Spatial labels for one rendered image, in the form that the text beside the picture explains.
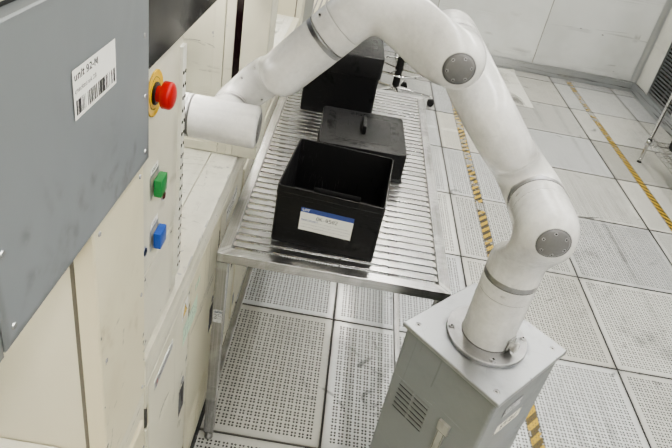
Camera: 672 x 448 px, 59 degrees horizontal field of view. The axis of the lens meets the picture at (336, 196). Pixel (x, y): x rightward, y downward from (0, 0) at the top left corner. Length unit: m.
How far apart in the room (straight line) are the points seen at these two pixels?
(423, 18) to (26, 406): 0.84
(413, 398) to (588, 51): 4.98
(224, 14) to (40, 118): 1.05
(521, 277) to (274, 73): 0.64
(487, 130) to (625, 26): 5.12
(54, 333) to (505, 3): 5.32
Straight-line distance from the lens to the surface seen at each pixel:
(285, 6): 3.04
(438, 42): 0.98
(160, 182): 0.93
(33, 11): 0.53
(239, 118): 1.13
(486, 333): 1.39
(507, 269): 1.28
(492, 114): 1.10
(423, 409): 1.52
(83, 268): 0.78
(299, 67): 1.06
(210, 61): 1.61
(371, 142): 1.93
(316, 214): 1.50
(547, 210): 1.17
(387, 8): 1.02
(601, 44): 6.17
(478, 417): 1.41
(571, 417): 2.52
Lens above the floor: 1.71
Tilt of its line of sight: 32 degrees down
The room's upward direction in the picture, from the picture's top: 11 degrees clockwise
